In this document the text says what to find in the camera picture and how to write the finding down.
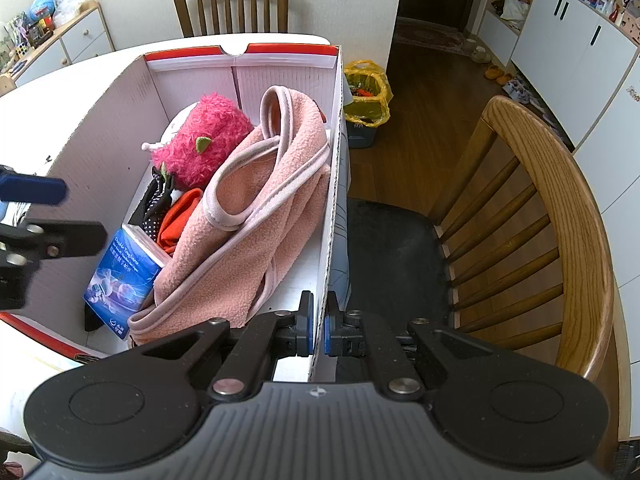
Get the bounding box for clear plastic bag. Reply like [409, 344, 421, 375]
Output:
[52, 0, 84, 24]

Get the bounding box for black seat cushion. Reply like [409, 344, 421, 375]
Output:
[345, 199, 453, 332]

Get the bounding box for white bag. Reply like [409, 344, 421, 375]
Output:
[500, 0, 531, 24]

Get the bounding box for yellow plastic bag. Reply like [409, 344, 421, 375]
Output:
[344, 60, 392, 128]

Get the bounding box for wooden chair curved back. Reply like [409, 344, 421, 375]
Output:
[430, 95, 617, 461]

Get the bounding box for white low bench cabinet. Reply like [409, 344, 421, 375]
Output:
[477, 10, 521, 66]

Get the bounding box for patterned doormat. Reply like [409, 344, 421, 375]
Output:
[395, 17, 474, 56]

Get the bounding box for blue tissue packet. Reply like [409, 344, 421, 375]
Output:
[82, 224, 173, 342]

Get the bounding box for white sideboard wooden top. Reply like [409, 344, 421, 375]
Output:
[0, 0, 116, 97]

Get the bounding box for pink fleece garment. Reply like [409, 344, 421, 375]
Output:
[127, 86, 333, 346]

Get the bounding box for white cardboard box red rim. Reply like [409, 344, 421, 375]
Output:
[0, 42, 353, 383]

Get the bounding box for beige wooden board with holes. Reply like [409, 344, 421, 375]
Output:
[620, 10, 640, 44]

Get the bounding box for white tall cabinet with sticker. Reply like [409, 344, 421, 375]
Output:
[572, 55, 640, 441]

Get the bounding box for black polka dot cloth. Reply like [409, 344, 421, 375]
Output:
[127, 165, 178, 248]

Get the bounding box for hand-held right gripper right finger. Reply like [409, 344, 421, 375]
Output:
[322, 291, 494, 403]

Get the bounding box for pink fuzzy plush toy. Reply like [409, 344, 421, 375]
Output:
[141, 92, 255, 188]

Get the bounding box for grey trash bin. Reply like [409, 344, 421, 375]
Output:
[345, 119, 381, 150]

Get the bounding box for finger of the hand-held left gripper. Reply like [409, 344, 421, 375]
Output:
[0, 220, 109, 311]
[0, 164, 67, 207]

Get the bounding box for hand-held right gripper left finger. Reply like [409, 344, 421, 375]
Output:
[142, 290, 316, 403]

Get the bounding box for white shoe cabinet black handles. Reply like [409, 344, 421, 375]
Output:
[510, 0, 640, 151]

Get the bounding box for red cloth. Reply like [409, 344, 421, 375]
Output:
[156, 188, 205, 256]

